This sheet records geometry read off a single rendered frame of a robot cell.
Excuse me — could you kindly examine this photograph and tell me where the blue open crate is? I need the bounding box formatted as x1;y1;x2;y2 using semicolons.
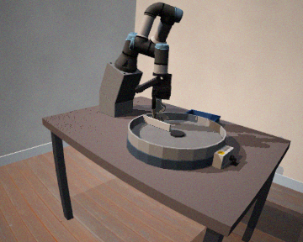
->
186;109;221;124

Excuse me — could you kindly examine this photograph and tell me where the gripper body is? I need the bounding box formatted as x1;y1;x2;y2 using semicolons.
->
151;72;172;100

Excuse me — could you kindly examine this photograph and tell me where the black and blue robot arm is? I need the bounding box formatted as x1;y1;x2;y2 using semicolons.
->
114;2;183;93

